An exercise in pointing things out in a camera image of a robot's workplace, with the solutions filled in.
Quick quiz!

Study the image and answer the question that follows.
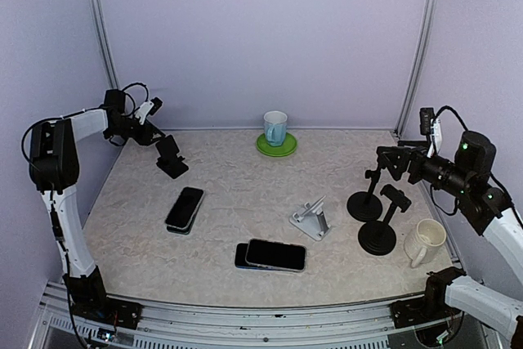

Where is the cream ceramic mug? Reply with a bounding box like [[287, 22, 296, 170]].
[[404, 219, 447, 268]]

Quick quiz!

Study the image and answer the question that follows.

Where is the black phone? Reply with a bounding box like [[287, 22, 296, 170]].
[[245, 239, 307, 271], [165, 187, 204, 230]]

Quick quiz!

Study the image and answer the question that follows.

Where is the centre bottom blue phone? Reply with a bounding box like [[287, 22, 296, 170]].
[[235, 243, 281, 271]]

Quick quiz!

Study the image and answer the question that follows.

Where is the rear black pole stand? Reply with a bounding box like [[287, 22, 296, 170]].
[[346, 160, 386, 222]]

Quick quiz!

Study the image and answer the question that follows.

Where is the black folding phone stand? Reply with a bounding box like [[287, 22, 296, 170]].
[[155, 135, 189, 179]]

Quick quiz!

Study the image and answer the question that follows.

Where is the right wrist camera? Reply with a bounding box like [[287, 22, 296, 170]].
[[419, 107, 435, 136]]

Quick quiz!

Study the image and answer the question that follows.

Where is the front black pole stand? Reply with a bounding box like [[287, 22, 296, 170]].
[[357, 184, 412, 256]]

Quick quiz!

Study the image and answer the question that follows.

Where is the light blue mug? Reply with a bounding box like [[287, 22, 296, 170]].
[[263, 110, 288, 146]]

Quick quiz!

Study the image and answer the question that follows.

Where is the right aluminium corner post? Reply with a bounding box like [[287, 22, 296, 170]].
[[395, 0, 437, 136]]

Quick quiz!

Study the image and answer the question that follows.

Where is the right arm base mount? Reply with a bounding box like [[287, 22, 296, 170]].
[[390, 266, 466, 329]]

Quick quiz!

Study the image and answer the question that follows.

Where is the left bottom teal phone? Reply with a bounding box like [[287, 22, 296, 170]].
[[164, 198, 203, 235]]

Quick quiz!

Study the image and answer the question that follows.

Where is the white folding phone stand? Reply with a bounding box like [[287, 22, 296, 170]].
[[289, 195, 330, 241]]

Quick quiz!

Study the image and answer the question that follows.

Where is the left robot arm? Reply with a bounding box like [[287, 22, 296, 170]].
[[21, 89, 165, 280]]

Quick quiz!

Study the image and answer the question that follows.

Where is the black pole stand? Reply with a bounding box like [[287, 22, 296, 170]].
[[346, 160, 386, 222], [357, 184, 412, 256]]

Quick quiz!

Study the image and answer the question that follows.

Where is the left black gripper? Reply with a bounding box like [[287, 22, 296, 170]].
[[105, 116, 166, 145]]

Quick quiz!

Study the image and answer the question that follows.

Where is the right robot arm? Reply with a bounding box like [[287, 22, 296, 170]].
[[376, 131, 522, 348]]

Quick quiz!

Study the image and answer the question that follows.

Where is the centre top black phone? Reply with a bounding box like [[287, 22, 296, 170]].
[[245, 239, 307, 271]]

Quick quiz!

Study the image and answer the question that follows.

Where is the aluminium corner post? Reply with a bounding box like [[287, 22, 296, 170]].
[[395, 0, 437, 136], [88, 0, 119, 90]]

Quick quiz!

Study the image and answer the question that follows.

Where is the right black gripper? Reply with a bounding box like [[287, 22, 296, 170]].
[[378, 140, 474, 198]]

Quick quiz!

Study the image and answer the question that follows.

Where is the left top black phone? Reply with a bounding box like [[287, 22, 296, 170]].
[[165, 187, 204, 230]]

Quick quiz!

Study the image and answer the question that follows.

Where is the green saucer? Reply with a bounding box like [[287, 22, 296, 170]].
[[256, 132, 297, 158]]

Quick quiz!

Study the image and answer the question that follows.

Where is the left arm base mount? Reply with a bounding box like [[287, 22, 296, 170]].
[[64, 268, 143, 330]]

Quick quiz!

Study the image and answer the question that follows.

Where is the left aluminium corner post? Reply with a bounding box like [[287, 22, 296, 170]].
[[88, 0, 119, 90]]

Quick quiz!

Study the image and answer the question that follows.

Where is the front aluminium rail frame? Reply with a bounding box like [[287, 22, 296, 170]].
[[30, 283, 503, 349]]

